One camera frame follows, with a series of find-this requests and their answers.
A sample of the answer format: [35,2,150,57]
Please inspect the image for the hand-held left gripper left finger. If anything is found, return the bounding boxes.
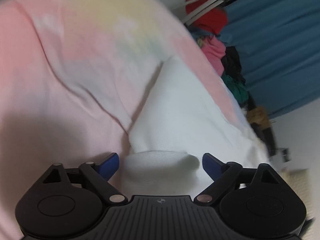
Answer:
[42,152,128,204]

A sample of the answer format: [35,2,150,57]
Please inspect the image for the pink cloth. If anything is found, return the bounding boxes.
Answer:
[202,35,227,76]

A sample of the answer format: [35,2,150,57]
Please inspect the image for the blue cloth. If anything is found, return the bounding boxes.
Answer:
[192,28,213,46]

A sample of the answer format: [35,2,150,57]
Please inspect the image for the white tripod stand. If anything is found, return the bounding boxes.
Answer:
[172,0,239,26]

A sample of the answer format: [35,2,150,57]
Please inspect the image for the black cloth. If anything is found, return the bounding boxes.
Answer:
[221,46,242,81]

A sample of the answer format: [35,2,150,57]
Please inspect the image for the red cloth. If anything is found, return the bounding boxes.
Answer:
[185,0,228,35]

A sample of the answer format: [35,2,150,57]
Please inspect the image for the blue curtain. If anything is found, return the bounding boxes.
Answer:
[219,0,320,119]

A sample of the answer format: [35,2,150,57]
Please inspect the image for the white pants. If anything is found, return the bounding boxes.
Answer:
[124,55,272,197]

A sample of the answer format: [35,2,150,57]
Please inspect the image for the green cloth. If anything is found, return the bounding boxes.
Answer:
[223,73,248,103]

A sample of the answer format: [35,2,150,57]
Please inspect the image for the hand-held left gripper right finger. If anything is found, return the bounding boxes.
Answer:
[194,152,282,203]

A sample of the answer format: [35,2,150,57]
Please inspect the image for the black sofa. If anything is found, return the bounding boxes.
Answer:
[246,96,278,154]

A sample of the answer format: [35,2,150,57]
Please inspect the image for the pastel bed blanket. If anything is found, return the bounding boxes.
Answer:
[0,0,320,240]

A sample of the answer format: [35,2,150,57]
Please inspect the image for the brown paper bag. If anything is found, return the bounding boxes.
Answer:
[247,107,270,125]

